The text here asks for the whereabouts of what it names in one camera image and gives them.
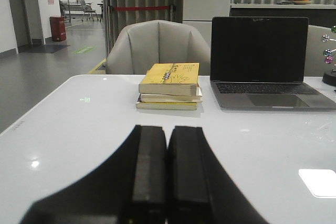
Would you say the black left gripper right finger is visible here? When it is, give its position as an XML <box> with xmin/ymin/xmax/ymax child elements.
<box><xmin>167</xmin><ymin>126</ymin><xmax>267</xmax><ymax>223</ymax></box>

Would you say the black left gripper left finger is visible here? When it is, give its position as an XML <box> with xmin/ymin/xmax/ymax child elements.
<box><xmin>21</xmin><ymin>125</ymin><xmax>166</xmax><ymax>223</ymax></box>

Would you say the bottom book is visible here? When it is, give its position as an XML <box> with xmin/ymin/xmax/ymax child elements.
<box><xmin>135</xmin><ymin>98</ymin><xmax>197</xmax><ymax>110</ymax></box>

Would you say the middle book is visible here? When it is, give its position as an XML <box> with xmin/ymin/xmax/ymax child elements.
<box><xmin>138</xmin><ymin>88</ymin><xmax>202</xmax><ymax>102</ymax></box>

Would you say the yellow top book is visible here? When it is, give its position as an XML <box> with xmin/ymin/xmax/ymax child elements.
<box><xmin>139</xmin><ymin>62</ymin><xmax>200</xmax><ymax>96</ymax></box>

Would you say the grey laptop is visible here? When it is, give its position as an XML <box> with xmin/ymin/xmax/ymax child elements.
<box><xmin>210</xmin><ymin>17</ymin><xmax>335</xmax><ymax>111</ymax></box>

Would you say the left grey armchair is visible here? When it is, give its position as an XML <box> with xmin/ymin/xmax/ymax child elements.
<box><xmin>106</xmin><ymin>20</ymin><xmax>211</xmax><ymax>75</ymax></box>

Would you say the ferris wheel desk ornament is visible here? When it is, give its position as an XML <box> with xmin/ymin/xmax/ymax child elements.
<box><xmin>321</xmin><ymin>34</ymin><xmax>335</xmax><ymax>87</ymax></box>

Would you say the red barrier belt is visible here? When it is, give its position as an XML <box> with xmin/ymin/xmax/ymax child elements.
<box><xmin>107</xmin><ymin>5</ymin><xmax>176</xmax><ymax>12</ymax></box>

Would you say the red bin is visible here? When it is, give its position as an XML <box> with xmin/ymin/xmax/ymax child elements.
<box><xmin>49</xmin><ymin>16</ymin><xmax>66</xmax><ymax>41</ymax></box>

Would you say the metal cart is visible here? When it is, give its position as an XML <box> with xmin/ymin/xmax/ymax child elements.
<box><xmin>59</xmin><ymin>0</ymin><xmax>99</xmax><ymax>22</ymax></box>

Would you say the fruit bowl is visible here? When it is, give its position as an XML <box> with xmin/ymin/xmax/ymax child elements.
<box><xmin>288</xmin><ymin>0</ymin><xmax>313</xmax><ymax>5</ymax></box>

